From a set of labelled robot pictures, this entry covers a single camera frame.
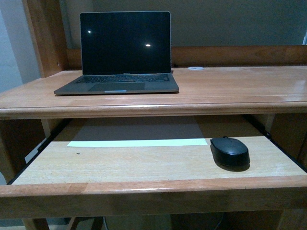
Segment black wireless mouse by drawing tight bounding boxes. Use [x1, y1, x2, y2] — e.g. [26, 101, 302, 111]
[210, 137, 250, 172]

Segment white paper sheet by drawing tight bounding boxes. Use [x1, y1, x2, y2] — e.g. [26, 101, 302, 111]
[68, 116, 207, 148]

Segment grey open laptop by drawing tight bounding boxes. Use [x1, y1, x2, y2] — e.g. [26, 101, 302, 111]
[55, 11, 179, 95]

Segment wooden desk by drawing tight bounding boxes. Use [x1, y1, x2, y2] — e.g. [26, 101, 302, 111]
[0, 0, 307, 230]

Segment wooden sliding keyboard tray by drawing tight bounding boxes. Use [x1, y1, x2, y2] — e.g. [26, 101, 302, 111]
[0, 115, 307, 219]

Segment white desk cable grommet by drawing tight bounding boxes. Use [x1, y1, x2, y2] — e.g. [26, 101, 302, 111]
[188, 67, 204, 71]

